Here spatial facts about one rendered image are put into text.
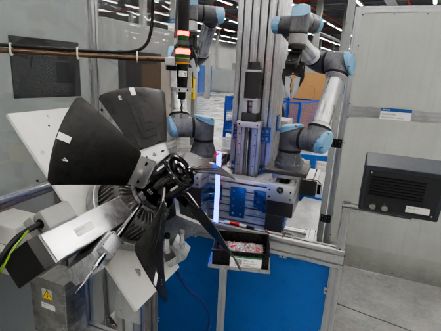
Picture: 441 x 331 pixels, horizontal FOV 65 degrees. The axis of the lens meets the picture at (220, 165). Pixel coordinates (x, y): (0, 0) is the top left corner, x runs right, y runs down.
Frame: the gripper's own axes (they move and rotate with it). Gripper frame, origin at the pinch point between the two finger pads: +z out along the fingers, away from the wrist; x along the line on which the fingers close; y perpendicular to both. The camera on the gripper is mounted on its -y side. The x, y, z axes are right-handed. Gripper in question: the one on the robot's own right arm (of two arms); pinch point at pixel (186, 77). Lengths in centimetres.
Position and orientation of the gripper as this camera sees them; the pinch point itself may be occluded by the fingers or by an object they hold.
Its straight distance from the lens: 167.3
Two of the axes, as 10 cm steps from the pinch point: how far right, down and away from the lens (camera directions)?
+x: -9.3, -1.4, 3.5
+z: -0.5, 9.6, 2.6
